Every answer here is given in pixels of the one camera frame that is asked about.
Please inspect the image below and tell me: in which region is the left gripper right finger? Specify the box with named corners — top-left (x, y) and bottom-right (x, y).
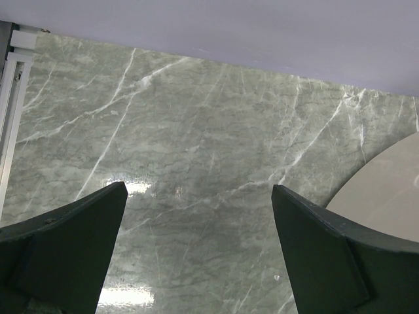
top-left (271, 184), bottom-right (418, 313)

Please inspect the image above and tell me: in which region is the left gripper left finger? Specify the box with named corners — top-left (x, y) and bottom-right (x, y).
top-left (1, 182), bottom-right (128, 313)

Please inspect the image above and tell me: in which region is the round cream drawer cabinet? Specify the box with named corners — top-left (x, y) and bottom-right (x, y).
top-left (327, 133), bottom-right (419, 242)

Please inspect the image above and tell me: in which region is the aluminium rail frame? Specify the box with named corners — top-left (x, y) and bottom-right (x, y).
top-left (1, 21), bottom-right (37, 203)

